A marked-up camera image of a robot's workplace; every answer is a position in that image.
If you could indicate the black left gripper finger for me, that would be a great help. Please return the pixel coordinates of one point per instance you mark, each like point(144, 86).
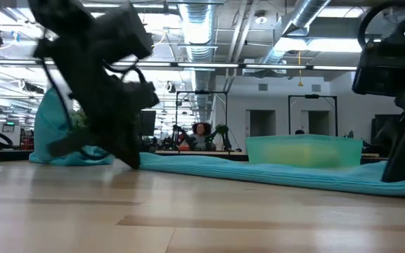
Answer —
point(123, 144)
point(72, 145)

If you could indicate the blue microfiber towel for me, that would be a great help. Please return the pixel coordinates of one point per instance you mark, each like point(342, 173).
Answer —
point(48, 123)
point(258, 174)

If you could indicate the yellow microfiber towel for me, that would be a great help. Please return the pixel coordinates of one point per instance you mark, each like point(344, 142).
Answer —
point(304, 154)

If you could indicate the black background robot arm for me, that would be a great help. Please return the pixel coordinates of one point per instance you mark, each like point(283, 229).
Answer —
point(181, 138)
point(220, 135)

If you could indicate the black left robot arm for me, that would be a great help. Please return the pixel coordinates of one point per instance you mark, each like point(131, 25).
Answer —
point(58, 14)

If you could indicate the green artificial plant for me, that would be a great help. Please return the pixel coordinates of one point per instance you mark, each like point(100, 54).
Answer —
point(79, 119)

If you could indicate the black background monitor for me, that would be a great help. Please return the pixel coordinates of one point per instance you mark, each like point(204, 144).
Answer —
point(148, 123)

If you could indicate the black storage shelf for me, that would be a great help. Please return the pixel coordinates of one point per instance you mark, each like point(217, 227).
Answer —
point(382, 130)

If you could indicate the green translucent plastic bin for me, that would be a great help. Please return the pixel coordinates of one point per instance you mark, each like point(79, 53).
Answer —
point(350, 151)

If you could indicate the person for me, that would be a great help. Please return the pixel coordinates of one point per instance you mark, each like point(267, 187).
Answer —
point(299, 132)
point(200, 135)

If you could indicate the wooden background desk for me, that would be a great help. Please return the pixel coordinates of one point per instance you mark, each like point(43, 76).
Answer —
point(202, 153)

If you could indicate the yellow hanging pendant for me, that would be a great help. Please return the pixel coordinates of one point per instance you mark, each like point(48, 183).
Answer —
point(300, 83)

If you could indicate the overhead light bar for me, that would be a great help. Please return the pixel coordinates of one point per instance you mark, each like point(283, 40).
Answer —
point(206, 65)

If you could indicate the black aluminium table frame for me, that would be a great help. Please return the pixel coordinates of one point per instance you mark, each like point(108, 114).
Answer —
point(9, 157)

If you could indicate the silver ventilation duct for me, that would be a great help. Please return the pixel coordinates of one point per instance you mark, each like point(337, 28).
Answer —
point(304, 14)
point(197, 28)

